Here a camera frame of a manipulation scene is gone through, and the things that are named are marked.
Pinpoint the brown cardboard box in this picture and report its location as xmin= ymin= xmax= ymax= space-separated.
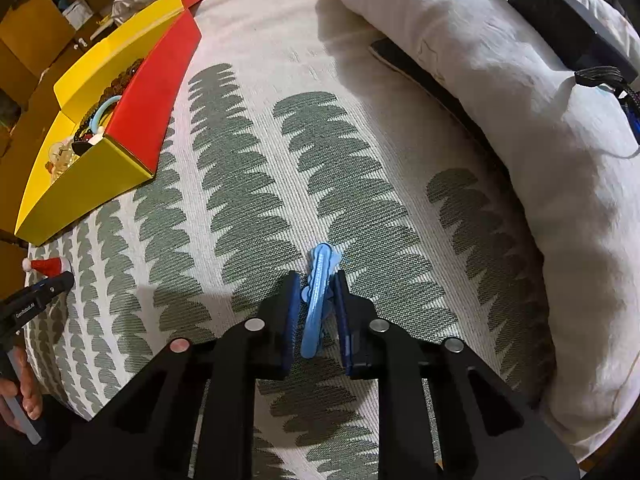
xmin=0 ymin=0 xmax=78 ymax=96

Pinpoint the clear bead bracelet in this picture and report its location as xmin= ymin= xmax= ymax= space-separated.
xmin=46 ymin=141 xmax=81 ymax=180

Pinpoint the yellow cardboard box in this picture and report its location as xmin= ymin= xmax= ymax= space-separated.
xmin=14 ymin=0 xmax=218 ymax=248

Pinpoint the white pillow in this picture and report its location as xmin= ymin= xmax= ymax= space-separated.
xmin=306 ymin=0 xmax=640 ymax=463

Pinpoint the brown bead bracelet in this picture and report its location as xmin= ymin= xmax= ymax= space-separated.
xmin=92 ymin=57 xmax=147 ymax=111

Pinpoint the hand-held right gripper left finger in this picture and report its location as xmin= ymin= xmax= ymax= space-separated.
xmin=50 ymin=270 xmax=302 ymax=480

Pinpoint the blue hair clip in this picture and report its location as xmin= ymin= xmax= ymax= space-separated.
xmin=300 ymin=242 xmax=346 ymax=359

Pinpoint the white plastic bar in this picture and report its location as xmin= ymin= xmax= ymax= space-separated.
xmin=0 ymin=394 xmax=42 ymax=446

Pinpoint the person's left hand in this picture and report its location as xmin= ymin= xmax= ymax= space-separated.
xmin=0 ymin=346 xmax=44 ymax=433

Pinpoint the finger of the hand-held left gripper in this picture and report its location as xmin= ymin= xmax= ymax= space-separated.
xmin=31 ymin=270 xmax=75 ymax=306

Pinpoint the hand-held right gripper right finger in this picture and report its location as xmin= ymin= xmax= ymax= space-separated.
xmin=333 ymin=269 xmax=581 ymax=480

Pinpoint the black braided cable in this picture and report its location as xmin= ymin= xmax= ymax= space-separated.
xmin=574 ymin=66 xmax=640 ymax=111

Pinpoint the small santa hat clip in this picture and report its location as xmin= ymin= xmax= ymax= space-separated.
xmin=22 ymin=256 xmax=70 ymax=277

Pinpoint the leaf patterned bed blanket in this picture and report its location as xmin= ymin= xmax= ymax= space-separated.
xmin=22 ymin=0 xmax=561 ymax=480

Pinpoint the light blue bangle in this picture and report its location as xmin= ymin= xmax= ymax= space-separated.
xmin=89 ymin=95 xmax=122 ymax=131

